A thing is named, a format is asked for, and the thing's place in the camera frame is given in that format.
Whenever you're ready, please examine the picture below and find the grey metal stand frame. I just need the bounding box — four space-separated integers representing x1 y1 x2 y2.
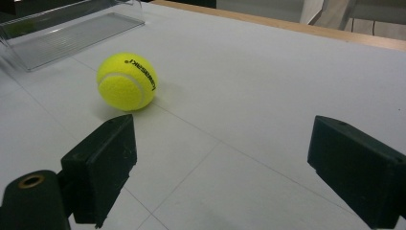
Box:
314 0 406 33

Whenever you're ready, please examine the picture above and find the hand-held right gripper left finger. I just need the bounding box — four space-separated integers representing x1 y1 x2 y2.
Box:
60 114 138 229

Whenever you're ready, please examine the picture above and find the clear plastic container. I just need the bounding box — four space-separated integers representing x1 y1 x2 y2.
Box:
0 0 147 72

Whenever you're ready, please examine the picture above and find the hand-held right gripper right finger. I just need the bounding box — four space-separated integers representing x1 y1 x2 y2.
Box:
306 115 406 230

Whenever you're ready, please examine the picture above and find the white cabinet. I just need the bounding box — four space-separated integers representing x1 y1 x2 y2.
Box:
216 0 324 25

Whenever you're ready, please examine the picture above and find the yellow tennis ball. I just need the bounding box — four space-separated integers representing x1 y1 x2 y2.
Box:
96 52 158 112

